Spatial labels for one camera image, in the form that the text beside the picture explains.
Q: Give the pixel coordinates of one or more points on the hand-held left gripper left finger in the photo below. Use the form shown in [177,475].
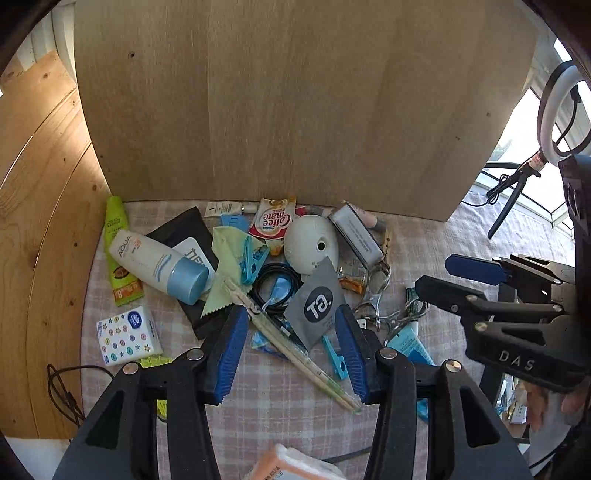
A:
[228,355]

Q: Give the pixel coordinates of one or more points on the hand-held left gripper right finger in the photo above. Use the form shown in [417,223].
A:
[353,355]

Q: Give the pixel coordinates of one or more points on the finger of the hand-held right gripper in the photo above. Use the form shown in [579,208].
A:
[475,268]
[443,295]

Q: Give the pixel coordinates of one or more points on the wooden chopsticks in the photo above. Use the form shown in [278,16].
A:
[295,360]

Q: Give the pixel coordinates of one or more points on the grey sachet white print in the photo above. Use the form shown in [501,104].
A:
[314,304]

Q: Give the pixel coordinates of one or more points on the orange tissue pack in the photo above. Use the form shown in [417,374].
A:
[286,466]

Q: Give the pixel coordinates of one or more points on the person's right hand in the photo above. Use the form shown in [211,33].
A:
[572,404]

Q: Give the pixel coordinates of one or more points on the metal eyelash curler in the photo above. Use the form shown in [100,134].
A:
[374,300]
[406,311]

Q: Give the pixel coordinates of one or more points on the blue tube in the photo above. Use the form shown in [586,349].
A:
[411,348]

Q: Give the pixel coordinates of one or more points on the black tripod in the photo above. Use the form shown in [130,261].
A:
[505,212]

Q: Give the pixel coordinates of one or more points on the small orange sachet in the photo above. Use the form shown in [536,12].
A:
[351,282]

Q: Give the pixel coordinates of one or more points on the plaid tablecloth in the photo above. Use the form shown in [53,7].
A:
[277,415]

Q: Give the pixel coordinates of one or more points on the yellow plastic shuttlecock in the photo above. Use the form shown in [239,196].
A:
[162,408]

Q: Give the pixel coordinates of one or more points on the blue clothes peg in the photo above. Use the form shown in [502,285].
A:
[251,267]

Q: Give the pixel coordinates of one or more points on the small wooden tool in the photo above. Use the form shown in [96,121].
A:
[376,221]

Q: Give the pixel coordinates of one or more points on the small star-print tissue packet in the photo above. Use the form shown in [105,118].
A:
[127,337]

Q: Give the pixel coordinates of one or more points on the white grey rectangular box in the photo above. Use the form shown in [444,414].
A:
[355,230]

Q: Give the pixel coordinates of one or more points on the white card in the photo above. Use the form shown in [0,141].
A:
[191,251]

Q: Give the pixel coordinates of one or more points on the green cleaning cloth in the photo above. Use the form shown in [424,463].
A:
[228,244]

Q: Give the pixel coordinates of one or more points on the white egg-shaped device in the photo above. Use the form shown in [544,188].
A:
[304,244]

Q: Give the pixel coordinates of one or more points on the white lotion bottle blue cap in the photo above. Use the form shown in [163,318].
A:
[147,263]

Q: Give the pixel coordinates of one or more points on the blue printed packet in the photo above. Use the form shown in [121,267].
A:
[235,221]

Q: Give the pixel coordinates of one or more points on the black wallet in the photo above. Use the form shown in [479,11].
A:
[182,226]

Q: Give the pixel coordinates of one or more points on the red white coffee sachet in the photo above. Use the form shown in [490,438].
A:
[272,221]

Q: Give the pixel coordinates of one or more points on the small white tube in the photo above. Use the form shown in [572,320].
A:
[221,208]

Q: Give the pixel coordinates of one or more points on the green tube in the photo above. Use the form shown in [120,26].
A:
[115,221]

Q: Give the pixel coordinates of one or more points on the pine wood panel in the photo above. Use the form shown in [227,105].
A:
[46,230]

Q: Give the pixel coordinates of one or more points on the light wooden board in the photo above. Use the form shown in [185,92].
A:
[300,92]

